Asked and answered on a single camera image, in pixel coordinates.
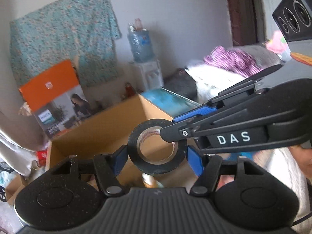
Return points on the black speaker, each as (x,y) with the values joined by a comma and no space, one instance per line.
(293,17)

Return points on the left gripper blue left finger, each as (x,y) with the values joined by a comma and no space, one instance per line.
(107,167)

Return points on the blue water jug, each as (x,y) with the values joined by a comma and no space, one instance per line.
(140,42)

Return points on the orange Philips box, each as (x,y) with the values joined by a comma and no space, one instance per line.
(56,99)

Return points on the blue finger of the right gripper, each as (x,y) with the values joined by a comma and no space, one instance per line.
(197,126)
(200,111)

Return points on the black tape roll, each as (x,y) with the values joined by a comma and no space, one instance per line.
(150,153)

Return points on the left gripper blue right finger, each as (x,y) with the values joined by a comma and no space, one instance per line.
(208,170)

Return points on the white water dispenser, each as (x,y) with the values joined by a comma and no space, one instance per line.
(147,75)

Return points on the brown cardboard box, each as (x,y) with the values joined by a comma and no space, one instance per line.
(106,131)

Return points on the person right hand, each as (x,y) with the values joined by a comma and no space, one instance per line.
(303,157)

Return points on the white quilted cushion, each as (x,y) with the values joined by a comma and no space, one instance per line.
(210,80)

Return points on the pink checkered cloth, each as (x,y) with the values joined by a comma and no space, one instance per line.
(232,60)

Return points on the floral teal cloth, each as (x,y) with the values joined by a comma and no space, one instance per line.
(66,29)

